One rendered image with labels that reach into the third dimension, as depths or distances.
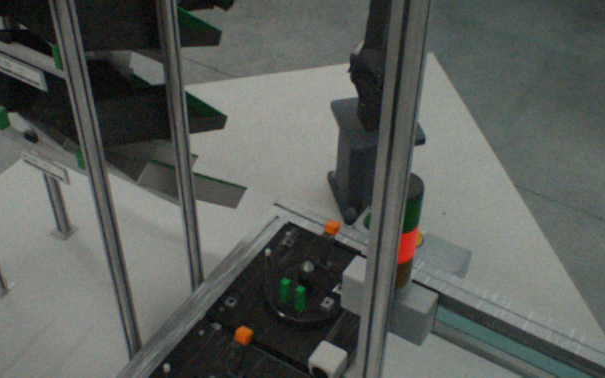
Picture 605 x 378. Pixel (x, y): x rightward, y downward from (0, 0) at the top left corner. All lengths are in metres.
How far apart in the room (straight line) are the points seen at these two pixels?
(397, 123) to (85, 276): 0.91
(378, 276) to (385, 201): 0.12
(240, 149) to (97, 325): 0.52
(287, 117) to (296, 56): 1.69
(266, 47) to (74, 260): 2.15
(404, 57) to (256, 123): 1.13
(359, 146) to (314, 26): 2.27
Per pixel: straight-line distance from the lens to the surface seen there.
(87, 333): 1.54
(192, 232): 1.40
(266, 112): 1.93
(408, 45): 0.79
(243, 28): 3.78
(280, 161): 1.81
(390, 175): 0.89
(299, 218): 1.55
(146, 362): 1.37
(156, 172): 1.32
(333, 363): 1.31
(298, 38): 3.71
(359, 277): 1.09
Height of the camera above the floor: 2.07
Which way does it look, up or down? 44 degrees down
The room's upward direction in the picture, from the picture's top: 1 degrees clockwise
